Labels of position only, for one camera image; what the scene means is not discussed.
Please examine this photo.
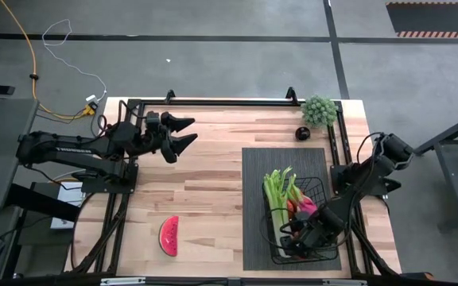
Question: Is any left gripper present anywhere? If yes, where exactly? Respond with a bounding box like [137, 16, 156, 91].
[139, 110, 199, 164]

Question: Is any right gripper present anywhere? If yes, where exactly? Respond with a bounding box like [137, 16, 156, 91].
[280, 208, 337, 255]

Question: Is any pink dragon fruit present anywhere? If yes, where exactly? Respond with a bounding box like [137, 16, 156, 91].
[286, 173, 318, 218]

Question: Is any green celery bunch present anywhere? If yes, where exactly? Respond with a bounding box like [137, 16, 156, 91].
[262, 165, 297, 259]

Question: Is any black round plum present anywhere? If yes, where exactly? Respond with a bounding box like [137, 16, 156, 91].
[294, 126, 312, 141]

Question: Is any red watermelon slice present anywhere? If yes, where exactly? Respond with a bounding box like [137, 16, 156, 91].
[157, 215, 180, 257]

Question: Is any grey woven placemat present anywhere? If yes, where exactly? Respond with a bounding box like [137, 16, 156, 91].
[241, 147, 343, 272]

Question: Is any grey metal table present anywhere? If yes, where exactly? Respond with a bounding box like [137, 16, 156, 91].
[413, 106, 458, 231]

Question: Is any black desk support beam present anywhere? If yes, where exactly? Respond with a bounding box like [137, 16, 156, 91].
[6, 183, 83, 223]

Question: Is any black hazard striped floor mat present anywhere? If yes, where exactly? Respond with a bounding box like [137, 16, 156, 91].
[385, 1, 458, 40]

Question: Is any black aluminium table frame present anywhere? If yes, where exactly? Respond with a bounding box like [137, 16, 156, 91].
[65, 90, 403, 286]

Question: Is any black wire basket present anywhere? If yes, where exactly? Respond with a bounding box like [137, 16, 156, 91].
[262, 176, 340, 266]

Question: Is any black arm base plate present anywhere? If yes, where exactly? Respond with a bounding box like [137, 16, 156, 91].
[329, 163, 403, 196]
[80, 162, 139, 195]

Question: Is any white cable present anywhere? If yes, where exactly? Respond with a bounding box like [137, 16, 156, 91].
[41, 18, 108, 102]

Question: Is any yellow cable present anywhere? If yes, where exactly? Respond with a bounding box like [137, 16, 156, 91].
[0, 0, 95, 120]

